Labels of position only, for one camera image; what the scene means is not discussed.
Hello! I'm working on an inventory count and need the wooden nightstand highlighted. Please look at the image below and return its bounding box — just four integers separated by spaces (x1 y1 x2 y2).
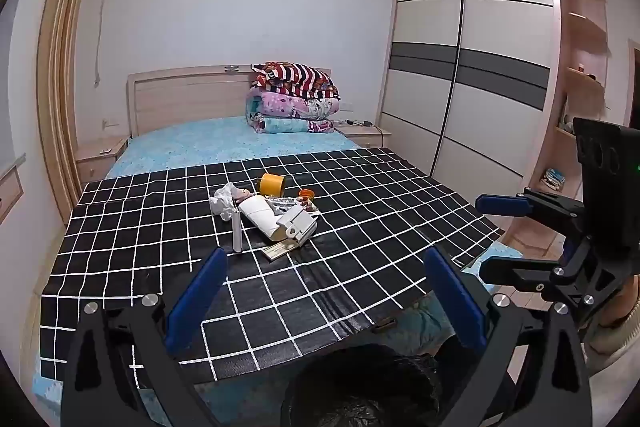
334 121 392 150
75 137 130 190

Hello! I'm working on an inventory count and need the blue folded blanket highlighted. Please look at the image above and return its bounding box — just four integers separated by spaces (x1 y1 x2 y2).
247 114 335 134

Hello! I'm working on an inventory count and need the wooden corner shelf unit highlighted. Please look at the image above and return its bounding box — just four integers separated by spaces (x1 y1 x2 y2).
505 0 611 258

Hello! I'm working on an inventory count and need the striped folded blanket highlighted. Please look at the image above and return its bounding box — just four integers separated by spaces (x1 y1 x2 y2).
250 62 342 100

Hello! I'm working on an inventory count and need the person's right forearm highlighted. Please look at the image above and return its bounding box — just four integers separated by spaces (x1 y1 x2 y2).
587 274 640 378

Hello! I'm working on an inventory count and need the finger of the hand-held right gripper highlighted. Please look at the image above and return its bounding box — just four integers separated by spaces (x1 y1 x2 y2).
475 188 588 235
479 237 608 308

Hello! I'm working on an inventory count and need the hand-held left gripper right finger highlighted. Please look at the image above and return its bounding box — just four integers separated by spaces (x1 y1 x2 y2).
422 246 593 427

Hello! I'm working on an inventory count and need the trash bin with black bag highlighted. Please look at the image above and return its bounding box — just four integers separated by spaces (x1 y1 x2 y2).
280 342 516 427

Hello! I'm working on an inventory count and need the wooden door frame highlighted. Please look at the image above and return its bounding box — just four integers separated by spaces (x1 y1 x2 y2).
37 0 108 223

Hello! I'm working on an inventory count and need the air conditioner pipe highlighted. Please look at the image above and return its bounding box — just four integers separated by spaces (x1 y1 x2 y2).
91 0 119 88

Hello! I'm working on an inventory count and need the white tube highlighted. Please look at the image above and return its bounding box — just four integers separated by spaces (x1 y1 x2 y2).
231 206 244 254

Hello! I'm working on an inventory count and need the yellow tape roll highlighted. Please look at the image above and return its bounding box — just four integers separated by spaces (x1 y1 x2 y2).
259 173 287 198

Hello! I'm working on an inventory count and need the white tissue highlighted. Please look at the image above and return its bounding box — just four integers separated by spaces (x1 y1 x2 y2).
209 183 240 222

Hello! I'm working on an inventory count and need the flat brown booklet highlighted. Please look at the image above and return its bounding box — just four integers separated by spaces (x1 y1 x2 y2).
260 241 296 262

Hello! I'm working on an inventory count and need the blue white cloth item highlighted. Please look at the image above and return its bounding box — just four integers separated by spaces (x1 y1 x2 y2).
542 167 567 190

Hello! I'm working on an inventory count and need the sliding door wardrobe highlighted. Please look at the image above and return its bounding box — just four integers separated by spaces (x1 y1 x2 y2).
375 0 561 208

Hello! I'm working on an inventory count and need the silver blister pack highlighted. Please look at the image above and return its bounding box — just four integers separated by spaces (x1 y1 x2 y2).
267 197 306 212

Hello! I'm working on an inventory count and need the pink folded blanket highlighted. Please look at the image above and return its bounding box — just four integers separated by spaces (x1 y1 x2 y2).
245 88 342 122

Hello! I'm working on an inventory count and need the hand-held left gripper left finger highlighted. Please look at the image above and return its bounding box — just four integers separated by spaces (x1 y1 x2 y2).
60 247 231 427

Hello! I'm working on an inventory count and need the black white checked tablecloth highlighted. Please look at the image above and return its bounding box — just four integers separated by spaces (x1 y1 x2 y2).
39 148 506 390

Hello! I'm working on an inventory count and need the wooden bed headboard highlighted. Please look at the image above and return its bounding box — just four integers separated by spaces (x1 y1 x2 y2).
126 65 333 138

